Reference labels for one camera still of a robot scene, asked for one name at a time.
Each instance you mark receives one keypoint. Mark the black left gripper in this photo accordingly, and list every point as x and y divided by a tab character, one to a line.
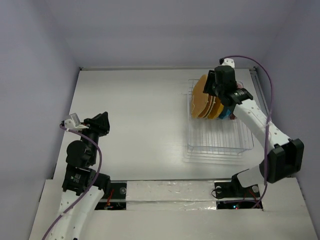
99	123

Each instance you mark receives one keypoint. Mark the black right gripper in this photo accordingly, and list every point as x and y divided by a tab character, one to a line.
211	85

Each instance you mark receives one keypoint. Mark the oval orange woven plate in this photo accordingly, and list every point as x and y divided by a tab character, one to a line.
208	107

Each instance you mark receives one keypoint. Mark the round green-rimmed woven plate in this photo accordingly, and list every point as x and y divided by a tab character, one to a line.
214	110

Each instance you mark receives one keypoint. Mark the square orange woven plate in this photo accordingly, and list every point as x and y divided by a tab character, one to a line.
199	99

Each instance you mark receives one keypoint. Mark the yellow polka dot plate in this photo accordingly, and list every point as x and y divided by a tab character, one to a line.
219	110

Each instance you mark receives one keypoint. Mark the blue polka dot plate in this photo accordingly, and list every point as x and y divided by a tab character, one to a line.
225	114

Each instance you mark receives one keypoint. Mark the pink polka dot plate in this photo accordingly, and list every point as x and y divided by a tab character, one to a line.
232	116

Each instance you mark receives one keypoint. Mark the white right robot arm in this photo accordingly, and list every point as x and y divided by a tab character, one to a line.
282	154

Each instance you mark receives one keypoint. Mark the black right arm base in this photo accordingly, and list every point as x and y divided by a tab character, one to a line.
232	189

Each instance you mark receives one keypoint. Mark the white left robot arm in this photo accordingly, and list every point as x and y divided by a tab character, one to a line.
84	184

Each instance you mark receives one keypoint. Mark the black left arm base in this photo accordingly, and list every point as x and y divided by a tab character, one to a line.
115	199

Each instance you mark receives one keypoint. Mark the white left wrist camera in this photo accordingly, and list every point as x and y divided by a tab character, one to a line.
72	122

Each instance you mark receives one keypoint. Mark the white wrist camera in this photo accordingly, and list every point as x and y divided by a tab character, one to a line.
227	62
72	122

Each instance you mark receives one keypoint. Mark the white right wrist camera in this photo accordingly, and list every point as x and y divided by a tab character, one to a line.
227	62

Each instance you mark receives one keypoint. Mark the white wire dish rack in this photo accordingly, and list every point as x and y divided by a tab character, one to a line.
208	138

